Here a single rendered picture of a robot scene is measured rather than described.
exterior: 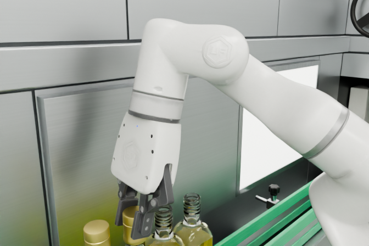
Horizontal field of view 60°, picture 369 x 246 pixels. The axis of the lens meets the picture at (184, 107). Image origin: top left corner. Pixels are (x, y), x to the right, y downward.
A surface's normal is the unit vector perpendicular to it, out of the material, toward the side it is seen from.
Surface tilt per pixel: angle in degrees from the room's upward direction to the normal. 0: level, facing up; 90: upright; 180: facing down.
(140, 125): 70
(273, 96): 56
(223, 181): 90
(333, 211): 97
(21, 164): 90
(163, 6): 90
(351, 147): 75
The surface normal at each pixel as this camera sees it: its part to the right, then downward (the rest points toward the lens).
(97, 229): 0.00, -0.97
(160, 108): 0.23, 0.11
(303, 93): -0.66, -0.69
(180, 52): -0.39, 0.14
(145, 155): -0.66, -0.10
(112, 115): 0.68, 0.18
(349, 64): -0.74, 0.16
